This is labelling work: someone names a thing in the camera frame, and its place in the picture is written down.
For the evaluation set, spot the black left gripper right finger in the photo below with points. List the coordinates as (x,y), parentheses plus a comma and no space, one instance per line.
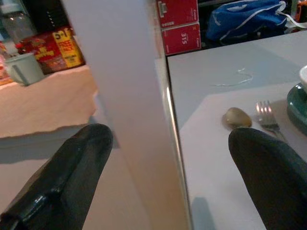
(275,182)

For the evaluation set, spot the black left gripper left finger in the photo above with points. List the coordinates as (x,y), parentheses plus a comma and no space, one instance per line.
(60,182)

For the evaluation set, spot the light green mug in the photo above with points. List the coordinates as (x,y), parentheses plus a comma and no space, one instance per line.
(27,69)

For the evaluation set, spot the metal fork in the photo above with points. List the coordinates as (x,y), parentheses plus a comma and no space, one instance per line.
(266,117)

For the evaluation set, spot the peach tablecloth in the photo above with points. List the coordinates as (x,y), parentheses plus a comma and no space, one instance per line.
(48,105)

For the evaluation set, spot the green plate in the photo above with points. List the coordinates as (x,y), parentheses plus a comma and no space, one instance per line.
(298,107)

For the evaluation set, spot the white bowl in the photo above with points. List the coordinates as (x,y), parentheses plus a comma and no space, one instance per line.
(304,79)

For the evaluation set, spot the white upright board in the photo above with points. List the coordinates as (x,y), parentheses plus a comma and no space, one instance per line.
(120,72)

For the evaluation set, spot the red yellow snack pack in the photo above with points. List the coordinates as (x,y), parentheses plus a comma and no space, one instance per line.
(52,52)

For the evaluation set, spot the glass jar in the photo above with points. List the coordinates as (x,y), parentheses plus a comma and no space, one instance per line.
(18,26)

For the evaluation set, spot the blue bag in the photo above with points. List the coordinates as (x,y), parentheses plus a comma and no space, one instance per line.
(242,19)

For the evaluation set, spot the red cardboard box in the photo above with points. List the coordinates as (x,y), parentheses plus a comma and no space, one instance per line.
(182,39)
(178,10)

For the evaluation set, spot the black appliance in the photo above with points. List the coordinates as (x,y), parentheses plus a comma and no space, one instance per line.
(45,12)

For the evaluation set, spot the orange object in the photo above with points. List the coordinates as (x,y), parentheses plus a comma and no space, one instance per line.
(302,10)

